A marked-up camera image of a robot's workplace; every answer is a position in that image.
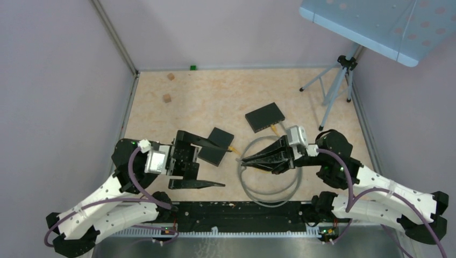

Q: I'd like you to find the white slotted cable duct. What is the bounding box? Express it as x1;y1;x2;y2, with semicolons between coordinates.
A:
112;227;321;238

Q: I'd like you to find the wooden cube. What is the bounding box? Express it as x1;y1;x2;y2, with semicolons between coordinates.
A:
167;73;175;81
163;94;172;103

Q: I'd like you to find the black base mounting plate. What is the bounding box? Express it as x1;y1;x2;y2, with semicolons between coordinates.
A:
154;201;349;233

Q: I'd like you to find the grey ethernet cable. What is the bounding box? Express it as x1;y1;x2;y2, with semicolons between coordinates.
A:
236;123;303;208

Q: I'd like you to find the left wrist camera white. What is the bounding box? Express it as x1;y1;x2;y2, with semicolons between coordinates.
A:
138;139;171;175

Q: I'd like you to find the wooden cube near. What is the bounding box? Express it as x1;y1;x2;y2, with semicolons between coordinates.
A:
163;94;172;103

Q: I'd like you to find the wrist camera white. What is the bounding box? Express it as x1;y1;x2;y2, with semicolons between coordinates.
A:
138;139;171;175
286;125;318;160

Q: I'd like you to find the light blue perforated board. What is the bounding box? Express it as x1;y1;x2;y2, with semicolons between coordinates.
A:
299;0;455;67

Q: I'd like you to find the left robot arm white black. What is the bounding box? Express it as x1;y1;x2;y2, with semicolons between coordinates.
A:
44;130;229;257

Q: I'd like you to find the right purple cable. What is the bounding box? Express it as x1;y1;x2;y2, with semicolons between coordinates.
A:
316;148;448;258

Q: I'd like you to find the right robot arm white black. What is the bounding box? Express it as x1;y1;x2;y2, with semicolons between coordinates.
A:
240;126;449;245

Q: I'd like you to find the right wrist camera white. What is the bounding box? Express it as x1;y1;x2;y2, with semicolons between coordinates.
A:
286;125;318;160

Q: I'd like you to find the wooden cube far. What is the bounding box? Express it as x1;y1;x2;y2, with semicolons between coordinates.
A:
167;73;175;81

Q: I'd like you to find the grey tripod stand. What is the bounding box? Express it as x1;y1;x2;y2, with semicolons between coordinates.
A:
299;43;363;131

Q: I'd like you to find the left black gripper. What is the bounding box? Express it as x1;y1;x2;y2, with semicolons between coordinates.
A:
159;130;234;188

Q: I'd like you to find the yellow ethernet cable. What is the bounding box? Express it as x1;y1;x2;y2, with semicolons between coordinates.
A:
227;124;282;171

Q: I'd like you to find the black network switch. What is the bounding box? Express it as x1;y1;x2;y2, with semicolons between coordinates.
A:
197;127;235;167
245;102;285;133

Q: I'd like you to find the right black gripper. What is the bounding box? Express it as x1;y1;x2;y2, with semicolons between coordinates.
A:
241;134;327;174

